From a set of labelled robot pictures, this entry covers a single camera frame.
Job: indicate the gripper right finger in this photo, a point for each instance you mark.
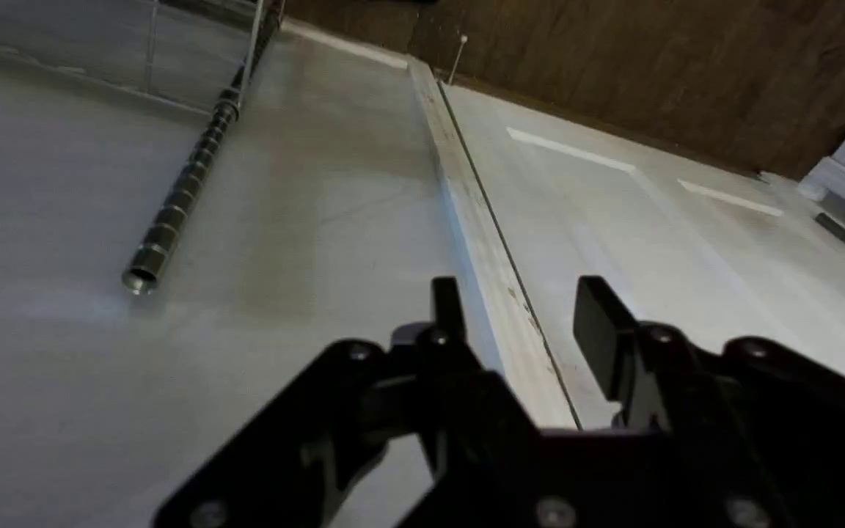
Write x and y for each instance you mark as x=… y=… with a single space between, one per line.
x=760 y=411

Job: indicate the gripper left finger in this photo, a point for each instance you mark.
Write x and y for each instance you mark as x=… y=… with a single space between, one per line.
x=320 y=433

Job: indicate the white panel door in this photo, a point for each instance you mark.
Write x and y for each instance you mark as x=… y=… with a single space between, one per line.
x=672 y=242

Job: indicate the black door hinge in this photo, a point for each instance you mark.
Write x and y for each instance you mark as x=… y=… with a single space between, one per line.
x=835 y=229

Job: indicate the white spring door stop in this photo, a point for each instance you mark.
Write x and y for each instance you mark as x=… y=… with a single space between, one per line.
x=458 y=60

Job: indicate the ribbed metal shelf post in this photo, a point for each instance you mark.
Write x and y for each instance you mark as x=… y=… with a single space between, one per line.
x=184 y=187

